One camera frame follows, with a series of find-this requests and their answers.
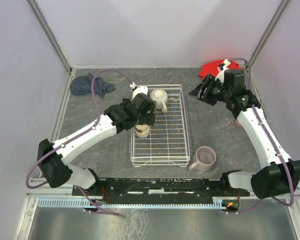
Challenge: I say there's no cream ceramic mug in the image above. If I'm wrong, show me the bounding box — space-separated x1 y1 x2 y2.
150 88 168 113

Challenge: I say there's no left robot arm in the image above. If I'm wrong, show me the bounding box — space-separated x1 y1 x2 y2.
37 93 156 189

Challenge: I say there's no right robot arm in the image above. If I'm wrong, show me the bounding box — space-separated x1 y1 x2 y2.
189 69 300 202

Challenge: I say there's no red cloth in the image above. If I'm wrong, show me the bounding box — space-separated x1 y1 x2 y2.
198 59 241 78

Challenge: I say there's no pink plastic cup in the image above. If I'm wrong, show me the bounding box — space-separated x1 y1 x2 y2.
235 119 242 127

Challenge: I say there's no lilac ceramic mug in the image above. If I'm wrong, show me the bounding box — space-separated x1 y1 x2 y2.
188 146 217 172

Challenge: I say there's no dark blue cloth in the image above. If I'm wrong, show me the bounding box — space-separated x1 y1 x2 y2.
70 73 115 97

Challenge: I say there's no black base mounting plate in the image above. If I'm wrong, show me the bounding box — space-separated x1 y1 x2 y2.
84 177 250 204

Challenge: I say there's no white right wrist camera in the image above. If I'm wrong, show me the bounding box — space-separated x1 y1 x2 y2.
215 58 231 84

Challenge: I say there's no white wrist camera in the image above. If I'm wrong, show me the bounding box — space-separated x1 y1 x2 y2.
215 58 231 84
130 82 149 100

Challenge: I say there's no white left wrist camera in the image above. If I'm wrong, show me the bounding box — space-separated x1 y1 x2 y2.
130 82 149 100

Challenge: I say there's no white wire dish rack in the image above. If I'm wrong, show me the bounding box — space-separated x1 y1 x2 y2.
130 84 191 167

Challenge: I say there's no white slotted cable duct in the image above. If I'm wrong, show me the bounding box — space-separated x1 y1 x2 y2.
36 197 227 210

